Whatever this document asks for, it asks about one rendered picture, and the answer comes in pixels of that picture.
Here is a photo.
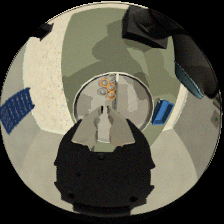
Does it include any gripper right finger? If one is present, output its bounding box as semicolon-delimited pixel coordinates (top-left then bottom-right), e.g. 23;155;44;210
107;106;155;170

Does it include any blue crate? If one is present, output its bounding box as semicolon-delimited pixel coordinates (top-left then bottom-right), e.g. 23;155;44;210
150;98;174;125

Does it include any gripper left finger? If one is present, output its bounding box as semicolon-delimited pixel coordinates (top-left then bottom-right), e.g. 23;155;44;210
54;106;103;166

